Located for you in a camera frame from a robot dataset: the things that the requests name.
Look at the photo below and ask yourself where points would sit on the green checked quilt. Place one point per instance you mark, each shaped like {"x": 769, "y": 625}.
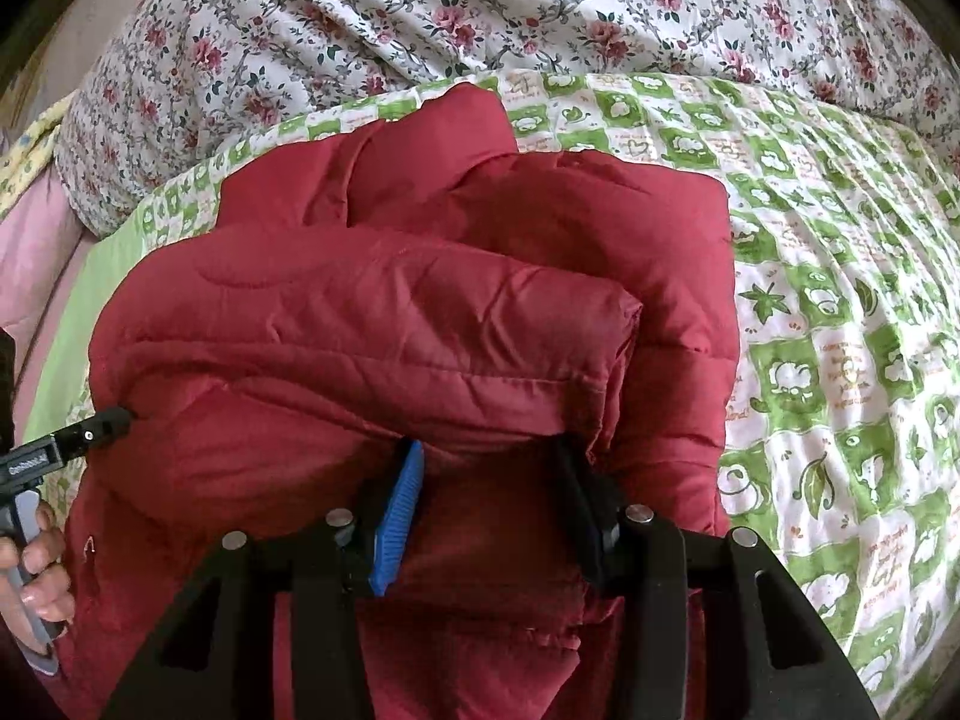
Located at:
{"x": 825, "y": 315}

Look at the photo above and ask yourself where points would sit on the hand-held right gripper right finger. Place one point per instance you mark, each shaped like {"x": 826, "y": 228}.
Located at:
{"x": 592, "y": 532}

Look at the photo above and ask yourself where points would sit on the person's left hand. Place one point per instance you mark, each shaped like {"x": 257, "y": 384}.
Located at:
{"x": 49, "y": 589}

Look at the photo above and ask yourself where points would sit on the pink blanket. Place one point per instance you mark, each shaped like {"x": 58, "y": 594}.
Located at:
{"x": 37, "y": 255}

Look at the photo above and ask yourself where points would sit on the red padded jacket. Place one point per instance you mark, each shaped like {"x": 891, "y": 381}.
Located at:
{"x": 337, "y": 315}

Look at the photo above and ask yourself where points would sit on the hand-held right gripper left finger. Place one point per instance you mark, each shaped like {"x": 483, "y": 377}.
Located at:
{"x": 396, "y": 521}

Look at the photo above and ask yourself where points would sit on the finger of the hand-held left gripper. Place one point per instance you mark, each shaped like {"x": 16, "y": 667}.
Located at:
{"x": 101, "y": 426}

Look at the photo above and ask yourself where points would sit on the yellow floral cloth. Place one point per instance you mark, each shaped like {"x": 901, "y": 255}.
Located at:
{"x": 30, "y": 157}

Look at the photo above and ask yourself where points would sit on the rose floral duvet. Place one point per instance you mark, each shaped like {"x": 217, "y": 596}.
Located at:
{"x": 450, "y": 7}

